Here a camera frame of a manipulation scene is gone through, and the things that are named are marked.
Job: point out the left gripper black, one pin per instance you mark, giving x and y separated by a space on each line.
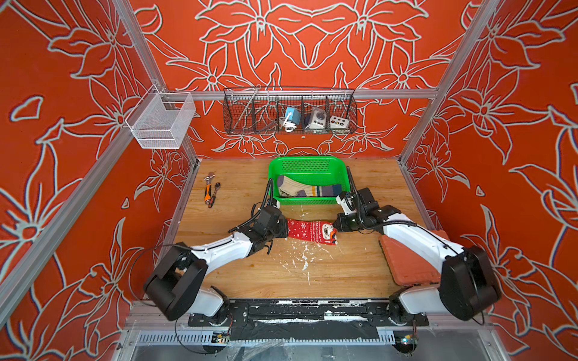
282 225

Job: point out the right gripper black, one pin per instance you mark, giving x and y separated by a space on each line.
341 226

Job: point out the red snowflake sock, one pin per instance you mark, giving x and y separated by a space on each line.
319 232

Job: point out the cream striped sock purple toe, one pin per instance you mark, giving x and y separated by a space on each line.
291 188

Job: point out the green plastic basket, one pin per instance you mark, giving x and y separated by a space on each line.
311 170

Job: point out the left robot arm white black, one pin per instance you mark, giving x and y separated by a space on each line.
176 284

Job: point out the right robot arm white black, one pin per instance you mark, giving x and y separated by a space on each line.
468 284

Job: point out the red black ratchet wrench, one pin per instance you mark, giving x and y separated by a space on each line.
213 197

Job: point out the orange plastic tool case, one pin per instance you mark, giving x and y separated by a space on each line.
415 255

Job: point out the white box with dots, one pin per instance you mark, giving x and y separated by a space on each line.
339 124

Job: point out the white device with dial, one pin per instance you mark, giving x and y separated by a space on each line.
316 120

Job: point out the teal box in basket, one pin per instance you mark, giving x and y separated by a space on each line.
291 118

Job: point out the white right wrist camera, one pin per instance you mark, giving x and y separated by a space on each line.
347 201

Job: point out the orange handled adjustable wrench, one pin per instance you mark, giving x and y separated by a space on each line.
208 187

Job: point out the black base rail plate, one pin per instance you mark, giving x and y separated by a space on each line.
308 320

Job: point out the black wire wall basket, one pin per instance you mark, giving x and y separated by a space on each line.
258 110

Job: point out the clear acrylic wall box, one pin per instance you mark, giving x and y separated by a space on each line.
154 126

